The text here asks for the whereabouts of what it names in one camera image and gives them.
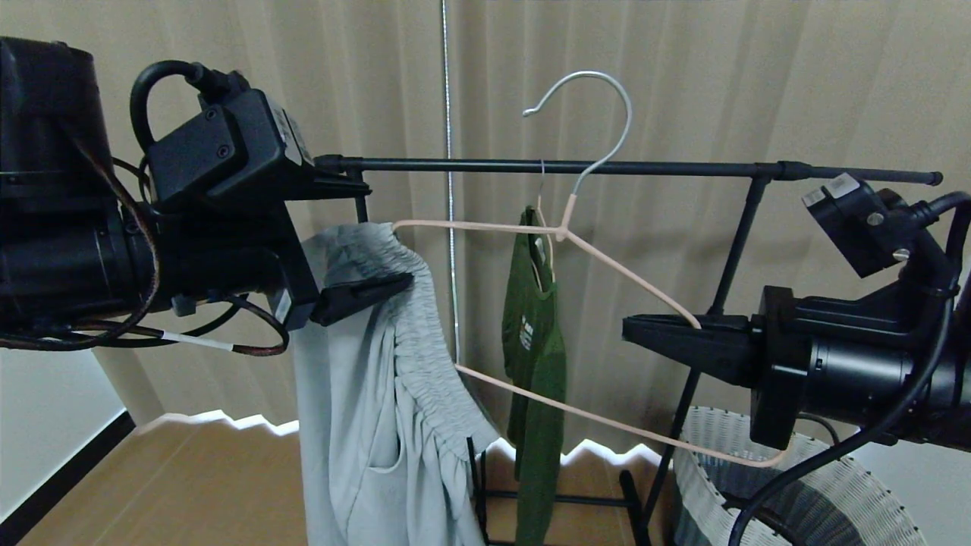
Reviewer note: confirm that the black clothes rack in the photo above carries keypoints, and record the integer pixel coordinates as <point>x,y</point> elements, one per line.
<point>683,168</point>

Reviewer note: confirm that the white laundry basket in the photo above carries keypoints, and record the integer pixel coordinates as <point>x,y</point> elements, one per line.
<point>857,485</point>

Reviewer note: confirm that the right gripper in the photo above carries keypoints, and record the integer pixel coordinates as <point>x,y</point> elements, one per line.
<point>850,371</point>

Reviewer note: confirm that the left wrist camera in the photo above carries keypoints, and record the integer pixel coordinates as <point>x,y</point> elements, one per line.
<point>220,152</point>

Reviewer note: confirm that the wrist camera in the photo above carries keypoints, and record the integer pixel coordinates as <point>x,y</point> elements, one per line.
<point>857,220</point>
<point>220,152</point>

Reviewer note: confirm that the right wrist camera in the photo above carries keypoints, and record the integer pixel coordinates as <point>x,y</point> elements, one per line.
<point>857,220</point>

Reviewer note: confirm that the pale grey shorts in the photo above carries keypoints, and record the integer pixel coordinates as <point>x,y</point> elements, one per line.
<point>349,394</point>

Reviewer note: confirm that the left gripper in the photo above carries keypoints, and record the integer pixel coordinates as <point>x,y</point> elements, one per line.
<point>227,258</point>

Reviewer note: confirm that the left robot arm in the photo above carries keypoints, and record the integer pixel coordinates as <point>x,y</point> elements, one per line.
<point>45,258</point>

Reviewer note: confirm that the green printed t-shirt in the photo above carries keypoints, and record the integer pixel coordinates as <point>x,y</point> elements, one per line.
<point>535,364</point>

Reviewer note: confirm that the pink clothes hanger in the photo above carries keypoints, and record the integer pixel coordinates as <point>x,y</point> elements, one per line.
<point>538,203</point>
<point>562,230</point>

